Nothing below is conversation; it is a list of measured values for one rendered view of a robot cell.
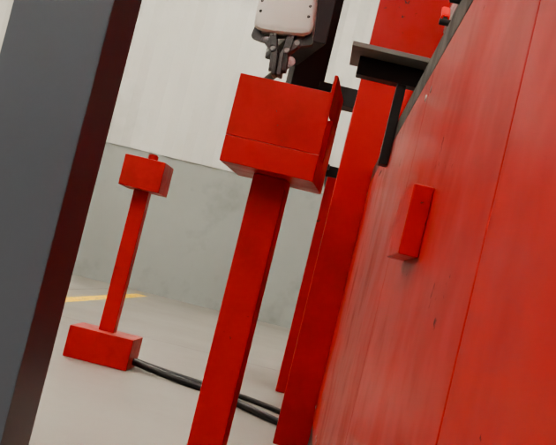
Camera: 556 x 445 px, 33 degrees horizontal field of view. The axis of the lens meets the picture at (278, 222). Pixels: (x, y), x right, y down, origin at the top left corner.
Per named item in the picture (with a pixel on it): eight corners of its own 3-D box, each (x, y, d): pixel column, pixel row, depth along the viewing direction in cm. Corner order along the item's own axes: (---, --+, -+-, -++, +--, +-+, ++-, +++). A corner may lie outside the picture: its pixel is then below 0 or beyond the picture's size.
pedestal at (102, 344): (75, 351, 377) (126, 149, 381) (135, 366, 376) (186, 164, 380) (62, 355, 357) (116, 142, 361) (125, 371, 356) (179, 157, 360)
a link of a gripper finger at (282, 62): (302, 43, 163) (296, 81, 163) (283, 41, 164) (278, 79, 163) (300, 38, 160) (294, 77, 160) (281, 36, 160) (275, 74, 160)
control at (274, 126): (237, 175, 177) (260, 81, 177) (320, 194, 175) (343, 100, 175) (219, 160, 157) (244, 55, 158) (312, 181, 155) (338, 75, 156)
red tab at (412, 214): (386, 257, 106) (401, 196, 106) (403, 260, 106) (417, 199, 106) (397, 252, 91) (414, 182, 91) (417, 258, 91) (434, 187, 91)
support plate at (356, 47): (349, 64, 212) (349, 60, 212) (464, 91, 211) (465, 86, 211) (352, 45, 194) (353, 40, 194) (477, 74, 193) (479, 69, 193)
